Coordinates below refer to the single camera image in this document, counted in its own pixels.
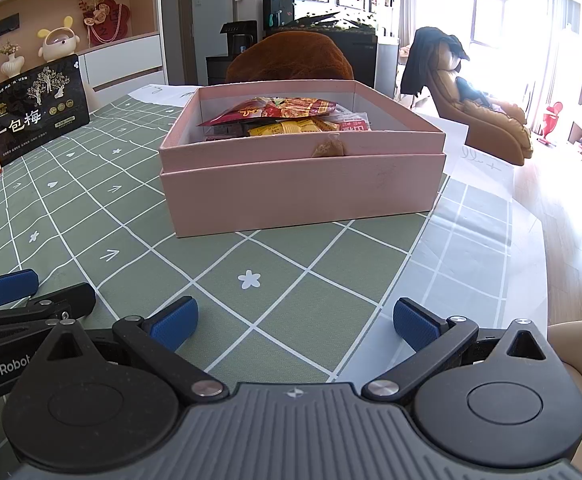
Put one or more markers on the red stand fan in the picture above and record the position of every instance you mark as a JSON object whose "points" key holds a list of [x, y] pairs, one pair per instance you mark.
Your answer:
{"points": [[551, 122]]}

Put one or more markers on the red spicy snack packet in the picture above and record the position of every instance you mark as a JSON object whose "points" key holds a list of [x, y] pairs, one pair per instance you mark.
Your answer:
{"points": [[281, 109]]}

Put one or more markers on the sheer window curtain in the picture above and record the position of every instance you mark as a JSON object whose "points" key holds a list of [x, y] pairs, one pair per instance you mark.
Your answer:
{"points": [[565, 50]]}

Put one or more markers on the yellow snack packet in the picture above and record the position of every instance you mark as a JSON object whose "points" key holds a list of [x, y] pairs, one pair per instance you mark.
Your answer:
{"points": [[291, 127]]}

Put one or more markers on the pink cardboard box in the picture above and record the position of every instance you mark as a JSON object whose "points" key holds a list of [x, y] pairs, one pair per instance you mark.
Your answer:
{"points": [[296, 190]]}

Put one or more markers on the clear grey biscuit packet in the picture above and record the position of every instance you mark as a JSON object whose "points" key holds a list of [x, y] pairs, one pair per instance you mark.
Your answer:
{"points": [[221, 131]]}

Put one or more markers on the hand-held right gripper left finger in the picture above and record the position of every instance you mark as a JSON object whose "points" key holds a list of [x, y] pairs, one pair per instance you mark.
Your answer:
{"points": [[176, 325]]}

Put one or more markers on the brown chair back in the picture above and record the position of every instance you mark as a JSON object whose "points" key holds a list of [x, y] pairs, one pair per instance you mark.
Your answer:
{"points": [[291, 57]]}

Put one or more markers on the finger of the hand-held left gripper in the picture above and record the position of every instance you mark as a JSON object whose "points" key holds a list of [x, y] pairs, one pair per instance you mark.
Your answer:
{"points": [[8, 287], [66, 300]]}

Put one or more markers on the black jacket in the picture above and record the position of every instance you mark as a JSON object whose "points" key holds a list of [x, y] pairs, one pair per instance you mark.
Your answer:
{"points": [[431, 55]]}

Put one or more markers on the black framed fish tank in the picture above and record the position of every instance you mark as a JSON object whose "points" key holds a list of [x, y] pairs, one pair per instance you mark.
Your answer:
{"points": [[321, 10]]}

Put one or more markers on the cream rounded seat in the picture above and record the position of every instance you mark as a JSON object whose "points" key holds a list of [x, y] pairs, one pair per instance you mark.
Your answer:
{"points": [[578, 355]]}

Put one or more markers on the wooden shelf cabinet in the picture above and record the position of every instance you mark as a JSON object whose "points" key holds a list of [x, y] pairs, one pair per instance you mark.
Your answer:
{"points": [[126, 60]]}

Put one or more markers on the brown plush toy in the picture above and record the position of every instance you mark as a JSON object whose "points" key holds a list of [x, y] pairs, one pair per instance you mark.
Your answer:
{"points": [[451, 105]]}

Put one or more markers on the white rabbit figurine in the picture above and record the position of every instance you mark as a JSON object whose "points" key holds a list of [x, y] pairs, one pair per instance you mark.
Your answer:
{"points": [[58, 47]]}

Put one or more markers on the red flower decoration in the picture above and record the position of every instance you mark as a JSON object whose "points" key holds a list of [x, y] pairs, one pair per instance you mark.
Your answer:
{"points": [[106, 22]]}

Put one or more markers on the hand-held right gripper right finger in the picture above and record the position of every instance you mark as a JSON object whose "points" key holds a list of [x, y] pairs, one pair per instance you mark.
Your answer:
{"points": [[416, 325]]}

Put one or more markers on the white vase with flowers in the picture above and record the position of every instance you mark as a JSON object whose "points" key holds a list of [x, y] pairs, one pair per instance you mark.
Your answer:
{"points": [[12, 65]]}

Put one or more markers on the black standing snack bag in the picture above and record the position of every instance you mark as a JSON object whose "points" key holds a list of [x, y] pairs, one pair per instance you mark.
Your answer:
{"points": [[36, 110]]}

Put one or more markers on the white red snack packet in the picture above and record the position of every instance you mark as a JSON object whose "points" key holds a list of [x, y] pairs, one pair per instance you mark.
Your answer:
{"points": [[356, 122]]}

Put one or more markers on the black water dispenser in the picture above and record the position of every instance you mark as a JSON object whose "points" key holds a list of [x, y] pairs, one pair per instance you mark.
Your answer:
{"points": [[238, 45]]}

